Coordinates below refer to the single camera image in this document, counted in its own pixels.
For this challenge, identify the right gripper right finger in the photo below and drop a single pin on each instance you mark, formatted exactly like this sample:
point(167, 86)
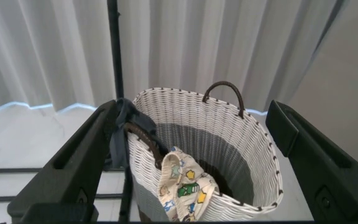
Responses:
point(315, 174)

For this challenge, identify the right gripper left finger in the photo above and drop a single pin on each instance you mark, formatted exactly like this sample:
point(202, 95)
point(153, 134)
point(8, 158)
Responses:
point(61, 193)

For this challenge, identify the cream printed garment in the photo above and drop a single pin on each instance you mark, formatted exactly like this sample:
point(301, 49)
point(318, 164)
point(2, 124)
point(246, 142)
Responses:
point(185, 186)

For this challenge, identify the white laundry basket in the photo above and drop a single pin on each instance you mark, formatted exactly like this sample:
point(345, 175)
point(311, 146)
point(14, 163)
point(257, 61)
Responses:
point(222, 124)

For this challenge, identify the black clothes rack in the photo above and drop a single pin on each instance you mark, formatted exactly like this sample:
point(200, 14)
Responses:
point(114, 46)

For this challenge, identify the dark grey garment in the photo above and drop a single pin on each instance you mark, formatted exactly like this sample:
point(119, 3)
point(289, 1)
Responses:
point(132, 118)

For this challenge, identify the white curtain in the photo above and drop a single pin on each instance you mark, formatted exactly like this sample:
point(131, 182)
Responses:
point(57, 46)

